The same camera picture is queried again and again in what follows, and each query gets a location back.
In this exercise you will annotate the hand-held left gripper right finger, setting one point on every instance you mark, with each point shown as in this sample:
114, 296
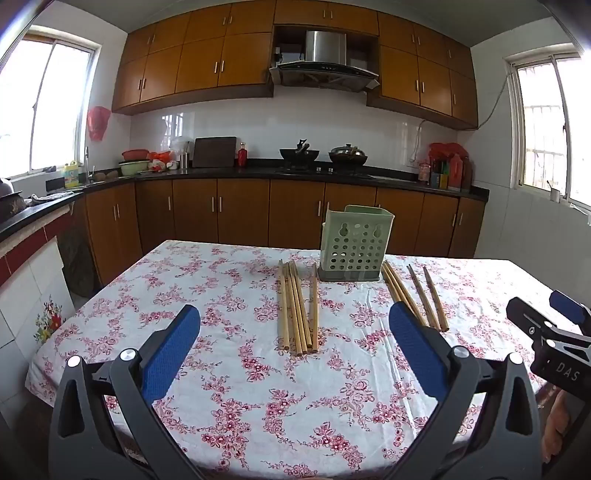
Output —
415, 350

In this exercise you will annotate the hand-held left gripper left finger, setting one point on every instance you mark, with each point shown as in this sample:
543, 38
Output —
171, 350

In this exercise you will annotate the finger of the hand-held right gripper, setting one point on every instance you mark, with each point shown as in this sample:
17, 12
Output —
526, 316
569, 308

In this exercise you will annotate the green perforated chopstick holder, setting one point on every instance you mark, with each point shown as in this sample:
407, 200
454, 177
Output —
355, 249

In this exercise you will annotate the person's right hand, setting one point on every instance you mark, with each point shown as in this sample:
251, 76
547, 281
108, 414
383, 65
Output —
556, 424

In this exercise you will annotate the floral white tablecloth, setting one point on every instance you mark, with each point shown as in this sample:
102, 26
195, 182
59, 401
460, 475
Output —
240, 392

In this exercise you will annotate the small white cup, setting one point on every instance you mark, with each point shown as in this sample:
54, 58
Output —
554, 195

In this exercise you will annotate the dark round slab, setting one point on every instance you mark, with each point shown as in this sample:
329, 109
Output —
78, 263

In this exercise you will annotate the dark sauce bottle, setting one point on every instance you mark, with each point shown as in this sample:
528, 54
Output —
467, 175

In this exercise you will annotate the wooden lower kitchen cabinets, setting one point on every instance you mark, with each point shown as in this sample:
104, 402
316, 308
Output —
244, 212

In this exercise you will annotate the wooden kitchen cabinets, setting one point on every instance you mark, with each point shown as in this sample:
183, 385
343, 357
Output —
244, 212
198, 64

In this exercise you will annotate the orange sauce bottle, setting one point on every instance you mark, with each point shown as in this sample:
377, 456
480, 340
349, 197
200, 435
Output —
455, 173

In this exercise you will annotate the green yellow carton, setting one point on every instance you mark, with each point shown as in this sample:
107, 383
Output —
439, 179

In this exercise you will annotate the red label jar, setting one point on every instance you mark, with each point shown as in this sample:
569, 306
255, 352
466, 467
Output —
424, 173

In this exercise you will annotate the barred sliding window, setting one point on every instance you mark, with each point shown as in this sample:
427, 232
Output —
545, 124

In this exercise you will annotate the green basin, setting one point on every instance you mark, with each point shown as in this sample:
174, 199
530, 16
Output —
133, 167

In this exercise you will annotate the steel canister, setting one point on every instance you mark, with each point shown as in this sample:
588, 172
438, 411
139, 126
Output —
184, 161

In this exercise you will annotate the orange plastic bag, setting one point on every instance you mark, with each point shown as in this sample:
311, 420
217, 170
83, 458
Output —
159, 159

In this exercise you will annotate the red basin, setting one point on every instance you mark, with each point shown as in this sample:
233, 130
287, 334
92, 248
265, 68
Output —
135, 154

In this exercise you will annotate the black kitchen countertop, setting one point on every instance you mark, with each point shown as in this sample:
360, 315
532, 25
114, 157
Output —
258, 170

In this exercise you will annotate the yellow detergent bottle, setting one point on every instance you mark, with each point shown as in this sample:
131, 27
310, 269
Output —
71, 176

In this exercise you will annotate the black gas stove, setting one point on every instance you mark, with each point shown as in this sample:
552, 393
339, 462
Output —
323, 170

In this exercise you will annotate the metal faucet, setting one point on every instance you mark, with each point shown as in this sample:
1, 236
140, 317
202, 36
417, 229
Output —
86, 166

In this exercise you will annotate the dark cutting board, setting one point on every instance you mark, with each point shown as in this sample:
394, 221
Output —
214, 152

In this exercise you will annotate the wok with lid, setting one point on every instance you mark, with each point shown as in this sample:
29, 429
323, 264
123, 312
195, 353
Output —
347, 156

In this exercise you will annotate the red glass bottle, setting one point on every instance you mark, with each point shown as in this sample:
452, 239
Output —
242, 157

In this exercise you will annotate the dark pot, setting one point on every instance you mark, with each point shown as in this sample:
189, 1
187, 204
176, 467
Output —
9, 203

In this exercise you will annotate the black wok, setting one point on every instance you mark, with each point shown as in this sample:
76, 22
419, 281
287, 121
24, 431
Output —
299, 154

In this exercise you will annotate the hanging red plastic bag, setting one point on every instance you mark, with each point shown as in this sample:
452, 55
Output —
98, 122

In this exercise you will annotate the large sliding window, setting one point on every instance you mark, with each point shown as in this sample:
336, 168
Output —
41, 106

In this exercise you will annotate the wooden upper kitchen cabinets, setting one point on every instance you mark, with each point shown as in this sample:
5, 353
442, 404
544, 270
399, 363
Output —
198, 64

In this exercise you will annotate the steel range hood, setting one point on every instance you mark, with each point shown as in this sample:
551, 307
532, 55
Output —
325, 50

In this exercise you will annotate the wall power socket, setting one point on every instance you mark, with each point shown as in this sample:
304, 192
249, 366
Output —
278, 54

